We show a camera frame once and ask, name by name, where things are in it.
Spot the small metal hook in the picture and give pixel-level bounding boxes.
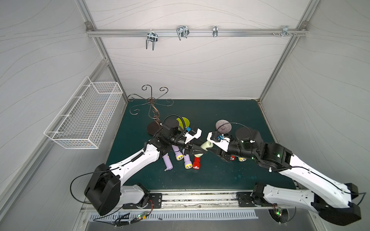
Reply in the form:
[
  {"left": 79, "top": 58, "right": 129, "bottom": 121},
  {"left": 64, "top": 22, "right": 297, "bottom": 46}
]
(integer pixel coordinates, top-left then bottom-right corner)
[{"left": 213, "top": 26, "right": 218, "bottom": 38}]

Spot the metal double hook middle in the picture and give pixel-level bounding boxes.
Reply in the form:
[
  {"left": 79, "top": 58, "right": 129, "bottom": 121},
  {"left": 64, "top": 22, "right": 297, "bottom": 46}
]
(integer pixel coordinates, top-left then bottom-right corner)
[{"left": 176, "top": 26, "right": 189, "bottom": 40}]

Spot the green-lit circuit board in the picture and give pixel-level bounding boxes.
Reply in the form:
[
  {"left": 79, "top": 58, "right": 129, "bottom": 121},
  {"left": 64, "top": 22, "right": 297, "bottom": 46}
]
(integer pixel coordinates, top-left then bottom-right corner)
[
  {"left": 136, "top": 211, "right": 150, "bottom": 220},
  {"left": 275, "top": 208, "right": 283, "bottom": 217}
]

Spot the metal double hook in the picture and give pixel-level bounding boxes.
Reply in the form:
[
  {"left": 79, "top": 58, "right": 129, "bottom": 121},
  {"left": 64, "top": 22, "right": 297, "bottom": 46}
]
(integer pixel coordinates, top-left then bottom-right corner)
[
  {"left": 176, "top": 26, "right": 189, "bottom": 40},
  {"left": 145, "top": 31, "right": 158, "bottom": 50}
]

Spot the pale green flashlight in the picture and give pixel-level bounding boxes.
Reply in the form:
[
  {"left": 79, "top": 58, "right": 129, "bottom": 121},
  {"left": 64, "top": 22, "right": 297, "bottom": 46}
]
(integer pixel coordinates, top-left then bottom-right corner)
[
  {"left": 238, "top": 157, "right": 247, "bottom": 162},
  {"left": 200, "top": 141, "right": 214, "bottom": 152}
]

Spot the purple flashlight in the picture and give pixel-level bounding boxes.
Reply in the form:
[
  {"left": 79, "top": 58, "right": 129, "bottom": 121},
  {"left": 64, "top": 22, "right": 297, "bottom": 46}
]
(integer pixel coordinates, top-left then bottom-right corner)
[
  {"left": 172, "top": 145, "right": 184, "bottom": 161},
  {"left": 183, "top": 152, "right": 193, "bottom": 169},
  {"left": 162, "top": 154, "right": 173, "bottom": 171}
]

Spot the white vent strip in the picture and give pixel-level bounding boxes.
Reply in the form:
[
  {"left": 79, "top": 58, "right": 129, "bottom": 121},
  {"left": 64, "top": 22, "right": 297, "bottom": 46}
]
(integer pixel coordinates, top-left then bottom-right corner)
[{"left": 89, "top": 209, "right": 259, "bottom": 223}]

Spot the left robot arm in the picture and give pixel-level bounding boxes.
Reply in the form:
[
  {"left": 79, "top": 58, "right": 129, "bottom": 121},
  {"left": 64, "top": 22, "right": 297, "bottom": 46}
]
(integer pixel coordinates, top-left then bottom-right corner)
[{"left": 84, "top": 119, "right": 205, "bottom": 216}]

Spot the right green-lit circuit board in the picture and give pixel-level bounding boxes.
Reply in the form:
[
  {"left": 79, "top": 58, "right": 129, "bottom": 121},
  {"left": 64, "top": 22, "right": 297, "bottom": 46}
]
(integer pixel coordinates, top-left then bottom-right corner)
[{"left": 275, "top": 208, "right": 283, "bottom": 217}]

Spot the dark green table mat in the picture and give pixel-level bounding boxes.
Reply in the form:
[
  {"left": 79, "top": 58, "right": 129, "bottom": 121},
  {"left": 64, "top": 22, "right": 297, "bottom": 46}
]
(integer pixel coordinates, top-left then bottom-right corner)
[{"left": 107, "top": 100, "right": 295, "bottom": 190}]

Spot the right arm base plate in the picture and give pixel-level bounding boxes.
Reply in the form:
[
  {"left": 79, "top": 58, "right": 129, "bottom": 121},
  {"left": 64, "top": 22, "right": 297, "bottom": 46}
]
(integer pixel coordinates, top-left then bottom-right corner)
[{"left": 236, "top": 192, "right": 273, "bottom": 208}]

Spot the white wire basket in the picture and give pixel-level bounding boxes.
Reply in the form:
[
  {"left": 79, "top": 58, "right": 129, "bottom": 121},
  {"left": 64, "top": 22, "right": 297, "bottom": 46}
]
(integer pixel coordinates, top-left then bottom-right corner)
[{"left": 43, "top": 77, "right": 123, "bottom": 149}]

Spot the metal double hook left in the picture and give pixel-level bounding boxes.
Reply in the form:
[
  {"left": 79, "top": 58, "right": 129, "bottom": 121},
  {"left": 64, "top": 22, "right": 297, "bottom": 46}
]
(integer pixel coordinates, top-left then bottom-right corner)
[{"left": 145, "top": 31, "right": 158, "bottom": 50}]

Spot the metal hook bracket right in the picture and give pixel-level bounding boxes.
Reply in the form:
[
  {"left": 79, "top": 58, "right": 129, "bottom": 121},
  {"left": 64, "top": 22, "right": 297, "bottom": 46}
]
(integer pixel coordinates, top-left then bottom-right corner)
[{"left": 271, "top": 26, "right": 298, "bottom": 38}]

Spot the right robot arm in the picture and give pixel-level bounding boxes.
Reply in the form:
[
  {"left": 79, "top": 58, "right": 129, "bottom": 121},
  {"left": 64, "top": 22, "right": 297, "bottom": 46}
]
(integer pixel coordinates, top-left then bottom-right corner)
[{"left": 207, "top": 127, "right": 361, "bottom": 226}]

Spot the copper wire jewelry stand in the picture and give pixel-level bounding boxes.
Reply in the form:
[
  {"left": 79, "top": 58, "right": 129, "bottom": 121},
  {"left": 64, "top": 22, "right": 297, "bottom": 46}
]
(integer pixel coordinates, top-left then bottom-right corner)
[{"left": 128, "top": 84, "right": 174, "bottom": 135}]

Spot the aluminium front rail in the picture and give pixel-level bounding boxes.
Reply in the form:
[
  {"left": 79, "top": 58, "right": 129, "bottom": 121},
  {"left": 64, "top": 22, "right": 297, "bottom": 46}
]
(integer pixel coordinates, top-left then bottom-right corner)
[{"left": 80, "top": 189, "right": 319, "bottom": 213}]

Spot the pink striped bowl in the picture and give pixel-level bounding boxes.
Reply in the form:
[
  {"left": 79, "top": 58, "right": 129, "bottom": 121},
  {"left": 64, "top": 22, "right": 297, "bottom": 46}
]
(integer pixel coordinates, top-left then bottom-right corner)
[{"left": 215, "top": 119, "right": 232, "bottom": 134}]

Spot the aluminium top rail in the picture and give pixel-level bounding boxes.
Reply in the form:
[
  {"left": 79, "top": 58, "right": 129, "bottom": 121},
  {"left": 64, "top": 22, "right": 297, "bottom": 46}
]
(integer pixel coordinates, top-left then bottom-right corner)
[{"left": 87, "top": 28, "right": 308, "bottom": 38}]

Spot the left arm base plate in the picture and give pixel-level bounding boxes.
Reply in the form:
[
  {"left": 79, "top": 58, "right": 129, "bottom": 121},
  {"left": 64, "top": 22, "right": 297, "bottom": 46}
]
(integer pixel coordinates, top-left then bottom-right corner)
[{"left": 123, "top": 193, "right": 162, "bottom": 209}]

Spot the lime green bowl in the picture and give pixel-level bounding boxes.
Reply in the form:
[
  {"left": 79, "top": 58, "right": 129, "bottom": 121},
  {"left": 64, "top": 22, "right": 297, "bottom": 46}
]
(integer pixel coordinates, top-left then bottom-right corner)
[{"left": 176, "top": 116, "right": 190, "bottom": 132}]

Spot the red flashlight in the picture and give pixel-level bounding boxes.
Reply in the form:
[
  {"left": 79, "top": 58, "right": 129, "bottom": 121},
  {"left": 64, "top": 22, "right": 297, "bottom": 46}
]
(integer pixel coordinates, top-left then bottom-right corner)
[{"left": 193, "top": 157, "right": 200, "bottom": 170}]

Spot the left green-lit circuit board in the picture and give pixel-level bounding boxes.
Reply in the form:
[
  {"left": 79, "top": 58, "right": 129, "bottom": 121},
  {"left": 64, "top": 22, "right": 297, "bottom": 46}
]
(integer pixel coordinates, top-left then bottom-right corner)
[{"left": 136, "top": 211, "right": 150, "bottom": 220}]

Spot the aluminium rail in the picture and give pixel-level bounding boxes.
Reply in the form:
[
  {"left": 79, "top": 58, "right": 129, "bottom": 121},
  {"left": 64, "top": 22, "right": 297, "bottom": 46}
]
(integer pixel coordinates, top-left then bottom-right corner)
[
  {"left": 80, "top": 189, "right": 319, "bottom": 213},
  {"left": 87, "top": 28, "right": 308, "bottom": 38}
]

